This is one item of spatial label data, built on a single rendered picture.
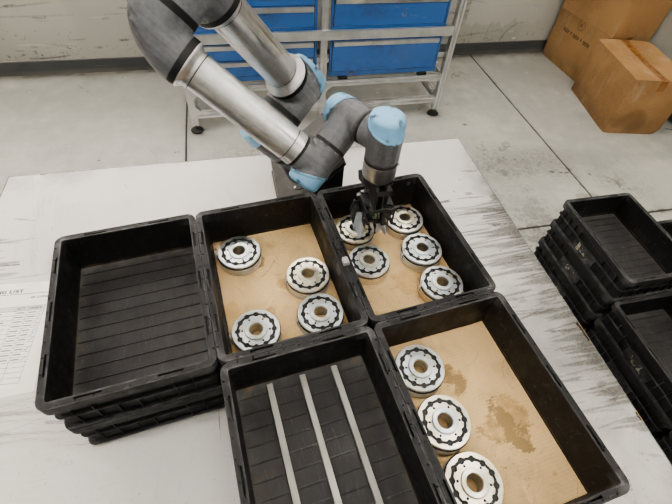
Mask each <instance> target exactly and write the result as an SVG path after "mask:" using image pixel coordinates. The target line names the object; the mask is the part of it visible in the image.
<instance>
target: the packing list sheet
mask: <svg viewBox="0 0 672 504"><path fill-rule="evenodd" d="M49 282H50V281H41V282H28V283H15V284H2V285H0V398H1V397H6V396H11V395H17V394H22V393H27V392H32V391H34V387H35V383H36V378H37V373H38V369H39V364H40V356H41V347H42V339H43V331H44V323H45V315H46V307H47V298H48V290H49Z"/></svg>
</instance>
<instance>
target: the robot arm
mask: <svg viewBox="0 0 672 504"><path fill-rule="evenodd" d="M126 9H127V17H128V22H129V26H130V29H131V32H132V35H133V37H134V39H135V42H136V44H137V45H138V47H139V49H140V51H141V52H142V54H143V56H144V57H145V58H146V60H147V61H148V62H149V64H150V65H151V66H152V67H153V68H154V70H155V71H156V72H157V73H158V74H159V75H161V76H162V77H163V78H164V79H166V80H167V81H168V82H170V83H171V84H172V85H174V86H184V87H185V88H187V89H188V90H189V91H191V92H192V93H193V94H195V95H196V96H197V97H199V98H200V99H201V100H203V101H204V102H205V103H207V104H208V105H209V106H211V107H212V108H213V109H215V110H216V111H217V112H219V113H220V114H221V115H223V116H224V117H225V118H227V119H228V120H229V121H231V122H232V123H233V124H235V125H236V126H237V127H239V128H240V133H241V136H242V138H243V139H244V140H245V141H247V142H248V143H249V144H250V145H251V146H252V147H253V148H256V149H257V150H259V151H260V152H261V153H263V154H264V155H266V156H267V157H268V158H270V159H271V160H273V161H274V162H275V163H277V164H278V165H279V167H280V168H281V170H282V171H283V173H284V174H285V176H286V177H287V178H288V179H289V180H290V181H292V182H293V183H296V184H299V185H301V186H302V187H303V188H305V189H306V190H308V191H309V192H316V191H317V190H318V189H319V188H320V187H321V185H322V184H323V183H324V182H325V181H326V180H327V179H328V177H329V175H330V174H331V173H332V171H333V170H334V169H335V167H336V166H337V165H338V163H339V162H340V161H341V159H342V158H343V157H344V155H345V154H346V153H347V151H348V150H349V149H350V147H351V146H352V145H353V143H354V142H356V143H358V144H359V145H362V146H363V147H365V154H364V161H363V168H362V169H361V170H358V179H359V180H360V181H361V183H362V184H363V185H364V186H365V189H360V192H358V193H357V194H356V195H357V197H356V198H354V199H353V202H352V204H351V206H350V215H351V220H352V225H353V229H354V231H356V232H357V234H358V236H359V237H360V238H361V237H362V224H363V227H364V228H365V225H366V223H371V222H373V224H374V225H373V226H374V231H375V232H374V233H375V234H377V233H378V231H379V230H380V229H381V230H382V232H383V233H384V235H385V234H386V228H385V225H388V221H389V222H390V224H391V225H392V223H393V218H394V214H395V210H396V209H395V207H394V204H393V202H392V200H391V197H390V196H392V192H393V191H392V188H391V186H392V185H393V182H394V179H395V176H396V172H397V167H398V166H399V165H400V162H399V158H400V154H401V149H402V144H403V141H404V139H405V128H406V122H407V120H406V116H405V114H404V113H403V112H402V111H401V110H399V109H398V108H391V107H390V106H379V107H377V108H375V109H372V108H370V107H368V106H367V105H365V104H364V103H362V102H360V100H359V99H357V98H355V97H352V96H351V95H349V94H346V93H344V92H337V93H335V94H333V95H332V96H331V97H330V98H329V99H328V100H327V101H326V103H325V105H326V106H325V108H324V109H323V117H324V119H325V121H326V123H325V124H324V125H323V127H322V128H321V129H320V131H319V132H318V133H317V135H316V136H312V135H309V134H307V133H304V132H303V131H301V130H300V129H299V128H298V126H299V125H300V123H301V122H302V121H303V119H304V118H305V116H306V115H307V114H308V112H309V111H310V109H311V108H312V107H313V105H314V104H315V103H316V101H317V100H318V99H319V98H320V97H321V95H322V93H323V91H324V90H325V88H326V80H325V78H324V76H323V74H322V73H321V71H320V70H319V69H318V68H317V67H316V65H315V64H314V63H313V62H312V61H311V60H310V59H308V58H307V57H306V56H304V55H302V54H292V53H288V52H287V50H286V49H285V48H284V47H283V45H282V44H281V43H280V42H279V41H278V39H277V38H276V37H275V36H274V34H273V33H272V32H271V31H270V29H269V28H268V27H267V26H266V25H265V23H264V22H263V21H262V20H261V18H260V17H259V16H258V15H257V13H256V12H255V11H254V10H253V9H252V7H251V6H250V5H249V4H248V2H247V1H246V0H127V5H126ZM199 26H201V27H202V28H205V29H214V30H215V31H216V32H217V33H218V34H219V35H221V36H222V37H223V38H224V39H225V40H226V41H227V42H228V43H229V44H230V45H231V46H232V47H233V48H234V49H235V50H236V51H237V52H238V53H239V54H240V55H241V56H242V57H243V58H244V59H245V60H246V61H247V62H248V63H249V64H250V65H251V66H252V67H253V68H254V69H255V70H256V71H257V72H258V73H259V74H260V75H261V76H262V77H263V78H264V79H265V86H266V88H267V90H268V93H267V95H266V96H265V98H264V99H263V98H261V97H260V96H258V95H257V94H256V93H255V92H253V91H252V90H251V89H250V88H249V87H247V86H246V85H245V84H244V83H242V82H241V81H240V80H239V79H237V78H236V77H235V76H234V75H233V74H231V73H230V72H229V71H228V70H226V69H225V68H224V67H223V66H221V65H220V64H219V63H218V62H217V61H215V60H214V59H213V58H212V57H210V56H209V55H208V54H207V53H206V52H205V50H204V46H203V43H202V42H201V41H200V40H198V39H197V38H196V37H195V36H194V35H193V34H194V33H195V31H196V30H197V28H198V27H199ZM391 211H392V212H393V215H392V219H391V216H390V215H391ZM364 219H365V220H364Z"/></svg>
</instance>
